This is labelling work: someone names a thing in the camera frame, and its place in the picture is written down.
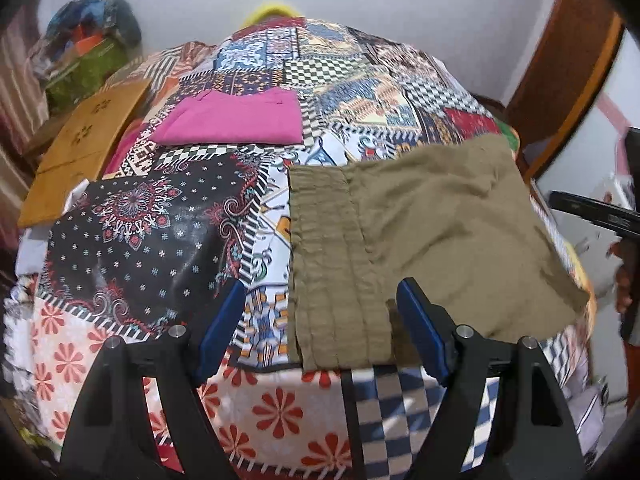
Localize yellow pillow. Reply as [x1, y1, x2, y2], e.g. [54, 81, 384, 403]
[242, 1, 300, 27]

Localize pile of clothes and bags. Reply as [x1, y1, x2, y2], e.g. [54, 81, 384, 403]
[29, 0, 142, 116]

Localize striped maroon curtain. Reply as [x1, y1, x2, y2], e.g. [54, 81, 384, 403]
[1, 3, 49, 255]

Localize folded pink garment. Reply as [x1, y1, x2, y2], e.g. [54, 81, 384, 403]
[102, 86, 305, 176]

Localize olive khaki pants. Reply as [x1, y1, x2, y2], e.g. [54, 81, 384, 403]
[288, 133, 589, 370]

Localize colourful patchwork bed sheet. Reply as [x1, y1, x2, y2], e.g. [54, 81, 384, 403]
[6, 18, 594, 479]

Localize person hand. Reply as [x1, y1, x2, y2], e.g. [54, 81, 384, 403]
[608, 238, 639, 347]

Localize wooden door frame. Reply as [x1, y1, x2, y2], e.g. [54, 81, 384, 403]
[506, 0, 624, 182]

